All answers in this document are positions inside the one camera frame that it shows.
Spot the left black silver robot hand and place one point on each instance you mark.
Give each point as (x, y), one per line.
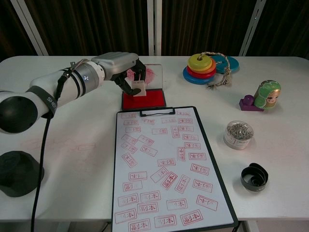
(116, 64)

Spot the white red rubber stamp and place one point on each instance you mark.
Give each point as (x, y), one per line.
(141, 84)

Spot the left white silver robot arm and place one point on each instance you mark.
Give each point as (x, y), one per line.
(36, 89)

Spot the black clipboard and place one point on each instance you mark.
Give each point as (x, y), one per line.
(157, 111)

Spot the dark pleated curtain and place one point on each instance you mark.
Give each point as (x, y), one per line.
(96, 24)

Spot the red ink pad clear lid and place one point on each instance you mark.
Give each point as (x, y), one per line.
(154, 99)

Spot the white paper with red stamps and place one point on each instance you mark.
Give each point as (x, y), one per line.
(164, 149)

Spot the teal wooden disc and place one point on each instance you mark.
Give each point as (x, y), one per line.
(233, 65)

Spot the purple toy block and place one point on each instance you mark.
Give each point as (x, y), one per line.
(247, 102)

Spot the clear jar of metal clips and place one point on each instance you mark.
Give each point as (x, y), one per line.
(238, 136)

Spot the green matryoshka doll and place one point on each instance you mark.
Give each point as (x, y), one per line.
(265, 94)

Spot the black coiled strip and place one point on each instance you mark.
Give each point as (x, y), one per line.
(252, 184)

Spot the white upright frame post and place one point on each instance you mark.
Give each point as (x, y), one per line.
(154, 26)

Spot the white slanted frame post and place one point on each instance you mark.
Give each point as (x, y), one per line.
(29, 26)
(253, 26)

